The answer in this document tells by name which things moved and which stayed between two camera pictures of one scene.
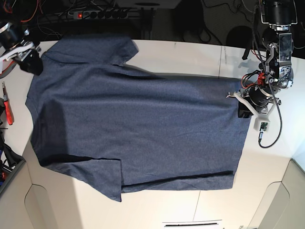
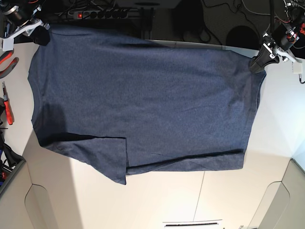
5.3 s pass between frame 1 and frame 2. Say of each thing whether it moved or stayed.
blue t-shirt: moved
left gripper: moved
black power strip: stayed
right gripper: moved
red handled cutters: stayed
